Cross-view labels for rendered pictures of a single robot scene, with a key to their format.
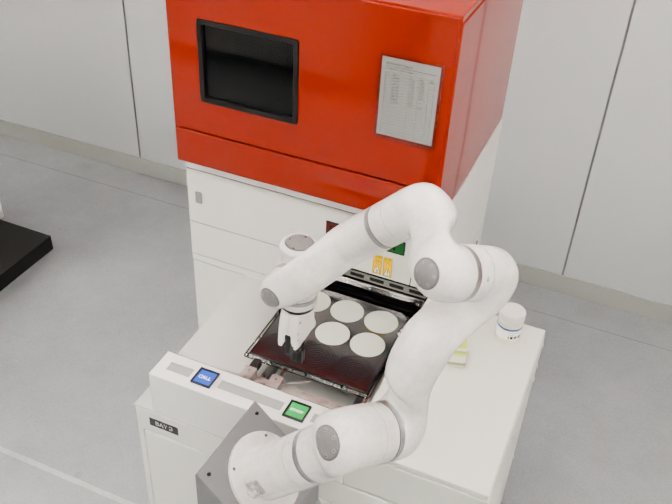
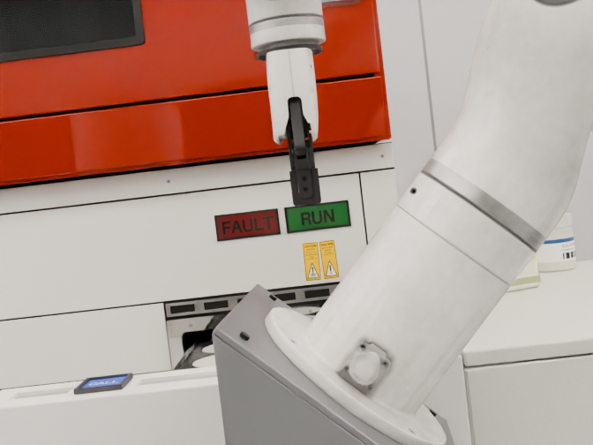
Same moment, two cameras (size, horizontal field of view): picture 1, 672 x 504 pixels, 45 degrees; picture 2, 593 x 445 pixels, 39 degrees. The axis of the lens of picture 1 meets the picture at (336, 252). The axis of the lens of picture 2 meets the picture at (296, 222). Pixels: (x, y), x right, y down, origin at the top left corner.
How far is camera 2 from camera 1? 145 cm
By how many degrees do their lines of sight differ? 38
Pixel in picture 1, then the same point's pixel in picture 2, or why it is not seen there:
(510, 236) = not seen: hidden behind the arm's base
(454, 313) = not seen: outside the picture
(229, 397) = (174, 384)
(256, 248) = (101, 327)
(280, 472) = (426, 252)
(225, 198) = (34, 250)
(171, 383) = (31, 409)
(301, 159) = (161, 102)
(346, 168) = (236, 87)
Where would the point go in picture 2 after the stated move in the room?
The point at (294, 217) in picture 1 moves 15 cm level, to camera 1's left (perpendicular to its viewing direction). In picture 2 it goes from (160, 234) to (77, 245)
